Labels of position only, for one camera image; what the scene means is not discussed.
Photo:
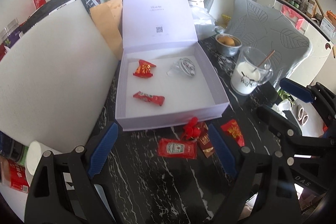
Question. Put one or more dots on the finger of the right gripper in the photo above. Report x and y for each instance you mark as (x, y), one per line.
(292, 143)
(322, 99)

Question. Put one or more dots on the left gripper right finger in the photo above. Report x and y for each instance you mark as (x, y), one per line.
(276, 200)

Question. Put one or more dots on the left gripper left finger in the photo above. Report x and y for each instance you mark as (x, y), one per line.
(48, 200)

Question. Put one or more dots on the red gold snack packet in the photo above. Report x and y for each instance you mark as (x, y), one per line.
(232, 129)

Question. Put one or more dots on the red ketchup sachet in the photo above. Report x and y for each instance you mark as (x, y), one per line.
(177, 149)

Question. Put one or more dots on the red twisted candy wrapper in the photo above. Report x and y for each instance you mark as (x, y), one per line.
(157, 100)

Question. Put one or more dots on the clear plastic cup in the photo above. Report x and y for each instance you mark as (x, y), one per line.
(175, 69)

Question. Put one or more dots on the large red snack packet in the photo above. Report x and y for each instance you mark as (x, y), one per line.
(144, 69)

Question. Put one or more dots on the crumpled white tissue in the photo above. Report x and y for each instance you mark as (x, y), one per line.
(283, 106)

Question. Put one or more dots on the red cardboard box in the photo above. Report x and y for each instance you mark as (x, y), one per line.
(13, 175)

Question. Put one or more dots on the glass mug with milk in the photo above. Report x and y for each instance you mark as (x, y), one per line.
(252, 69)

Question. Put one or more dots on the dark red tea packet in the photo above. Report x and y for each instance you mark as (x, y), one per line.
(204, 141)

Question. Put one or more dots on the grey leaf pattern chair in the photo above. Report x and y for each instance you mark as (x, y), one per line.
(269, 30)

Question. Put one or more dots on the small red toy fan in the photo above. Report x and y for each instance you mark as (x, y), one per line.
(192, 130)

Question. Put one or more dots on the steel bowl with fruit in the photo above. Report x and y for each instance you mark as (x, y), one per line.
(227, 45)

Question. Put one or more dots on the white plastic bag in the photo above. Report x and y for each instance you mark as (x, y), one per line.
(204, 23)

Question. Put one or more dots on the white gift box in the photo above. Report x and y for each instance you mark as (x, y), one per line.
(161, 32)

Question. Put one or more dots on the brown paper envelope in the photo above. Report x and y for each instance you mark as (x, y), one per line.
(107, 18)

